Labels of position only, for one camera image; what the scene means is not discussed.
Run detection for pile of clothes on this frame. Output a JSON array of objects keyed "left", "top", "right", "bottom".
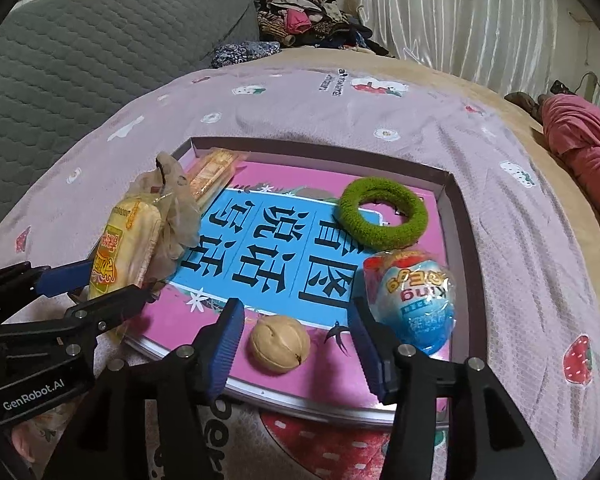
[{"left": 251, "top": 0, "right": 397, "bottom": 59}]

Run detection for walnut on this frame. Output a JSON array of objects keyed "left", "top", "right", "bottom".
[{"left": 249, "top": 314, "right": 312, "bottom": 374}]

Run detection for grey quilted sofa cover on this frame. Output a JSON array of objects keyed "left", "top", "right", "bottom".
[{"left": 0, "top": 0, "right": 262, "bottom": 248}]

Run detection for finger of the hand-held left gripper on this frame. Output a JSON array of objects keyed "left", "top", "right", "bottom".
[
  {"left": 30, "top": 259, "right": 95, "bottom": 301},
  {"left": 62, "top": 282, "right": 157, "bottom": 348}
]

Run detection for yellow snack packet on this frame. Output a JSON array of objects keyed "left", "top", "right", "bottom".
[
  {"left": 87, "top": 197, "right": 164, "bottom": 302},
  {"left": 186, "top": 147, "right": 247, "bottom": 207}
]

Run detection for pink and blue book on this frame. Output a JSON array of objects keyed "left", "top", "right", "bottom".
[{"left": 132, "top": 157, "right": 453, "bottom": 413}]

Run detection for beige sheer stocking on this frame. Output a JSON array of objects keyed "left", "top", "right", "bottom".
[{"left": 129, "top": 152, "right": 202, "bottom": 283}]

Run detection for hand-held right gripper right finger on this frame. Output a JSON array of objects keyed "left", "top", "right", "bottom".
[{"left": 347, "top": 296, "right": 558, "bottom": 480}]

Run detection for green fuzzy hair ring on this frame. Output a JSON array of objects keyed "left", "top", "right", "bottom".
[{"left": 337, "top": 177, "right": 431, "bottom": 251}]

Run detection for shallow cardboard box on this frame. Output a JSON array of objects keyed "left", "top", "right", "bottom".
[{"left": 124, "top": 135, "right": 475, "bottom": 442}]

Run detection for brown cloth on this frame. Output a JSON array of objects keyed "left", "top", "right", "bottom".
[{"left": 504, "top": 91, "right": 545, "bottom": 123}]

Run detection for blue and white toy egg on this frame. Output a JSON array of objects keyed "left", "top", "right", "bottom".
[{"left": 361, "top": 247, "right": 459, "bottom": 357}]

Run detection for blue floral cloth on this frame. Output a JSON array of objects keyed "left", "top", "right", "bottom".
[{"left": 210, "top": 41, "right": 282, "bottom": 69}]

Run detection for white shiny curtain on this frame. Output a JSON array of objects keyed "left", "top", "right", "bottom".
[{"left": 351, "top": 0, "right": 597, "bottom": 97}]

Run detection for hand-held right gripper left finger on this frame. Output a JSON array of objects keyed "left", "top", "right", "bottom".
[{"left": 72, "top": 297, "right": 246, "bottom": 480}]

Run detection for pink quilt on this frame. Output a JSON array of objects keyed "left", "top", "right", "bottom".
[{"left": 541, "top": 93, "right": 600, "bottom": 252}]

